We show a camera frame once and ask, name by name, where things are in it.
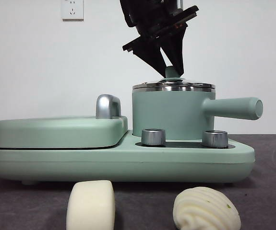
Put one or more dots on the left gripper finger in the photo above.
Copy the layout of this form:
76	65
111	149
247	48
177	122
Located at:
152	55
177	48

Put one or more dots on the glass pot lid green knob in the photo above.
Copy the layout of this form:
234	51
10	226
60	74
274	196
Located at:
173	87

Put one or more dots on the smooth white steamed bun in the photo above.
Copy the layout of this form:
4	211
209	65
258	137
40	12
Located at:
91	206

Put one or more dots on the twisted white steamed bun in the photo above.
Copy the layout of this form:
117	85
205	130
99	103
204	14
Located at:
205	210

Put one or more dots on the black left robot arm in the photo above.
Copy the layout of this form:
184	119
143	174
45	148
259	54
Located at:
147	14

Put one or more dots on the chrome control knob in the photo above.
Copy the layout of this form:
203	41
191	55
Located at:
215	139
153	137

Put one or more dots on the green breakfast machine base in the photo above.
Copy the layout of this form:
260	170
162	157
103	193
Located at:
128	163

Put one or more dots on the white wall socket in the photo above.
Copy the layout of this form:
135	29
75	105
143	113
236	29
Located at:
72	10

